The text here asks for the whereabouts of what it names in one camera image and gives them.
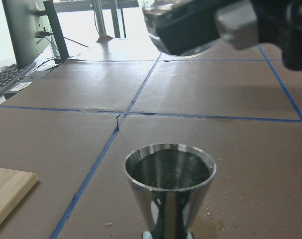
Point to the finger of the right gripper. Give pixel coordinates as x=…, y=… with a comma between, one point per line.
x=236, y=23

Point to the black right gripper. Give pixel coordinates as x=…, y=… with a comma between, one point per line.
x=280, y=24

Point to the clear glass cup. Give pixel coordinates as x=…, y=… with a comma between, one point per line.
x=153, y=22

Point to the steel jigger measuring cup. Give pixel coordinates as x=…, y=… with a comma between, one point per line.
x=169, y=182

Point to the black monitor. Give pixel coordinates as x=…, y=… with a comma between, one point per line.
x=33, y=25

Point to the black keyboard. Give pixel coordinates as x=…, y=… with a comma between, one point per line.
x=11, y=75

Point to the bamboo cutting board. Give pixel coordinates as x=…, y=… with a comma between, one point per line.
x=14, y=185

